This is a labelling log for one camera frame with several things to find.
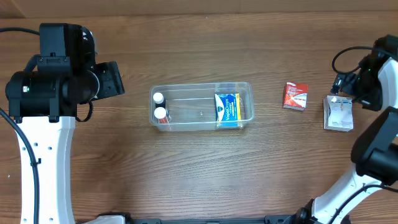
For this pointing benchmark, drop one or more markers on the dark bottle white cap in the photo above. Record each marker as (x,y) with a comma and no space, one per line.
(159,100)

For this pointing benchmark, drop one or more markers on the red medicine box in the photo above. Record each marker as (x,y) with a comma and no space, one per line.
(295,96)

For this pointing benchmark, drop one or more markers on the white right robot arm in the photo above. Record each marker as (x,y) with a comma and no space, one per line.
(373,84)

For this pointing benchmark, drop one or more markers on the blue VapoDrops box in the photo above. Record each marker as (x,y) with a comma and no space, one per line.
(228,110)

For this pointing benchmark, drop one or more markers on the white medicine box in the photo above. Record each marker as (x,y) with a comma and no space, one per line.
(338,113)

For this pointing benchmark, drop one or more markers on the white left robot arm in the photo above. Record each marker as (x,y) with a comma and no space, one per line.
(43,101)

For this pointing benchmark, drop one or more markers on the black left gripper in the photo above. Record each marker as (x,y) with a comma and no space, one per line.
(112,79)

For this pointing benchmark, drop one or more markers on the orange bottle white cap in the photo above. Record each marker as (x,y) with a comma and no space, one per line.
(161,115)

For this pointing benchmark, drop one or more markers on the clear plastic container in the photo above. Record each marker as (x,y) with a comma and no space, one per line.
(191,107)

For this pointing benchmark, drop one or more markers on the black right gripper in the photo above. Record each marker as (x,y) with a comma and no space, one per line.
(339,84)

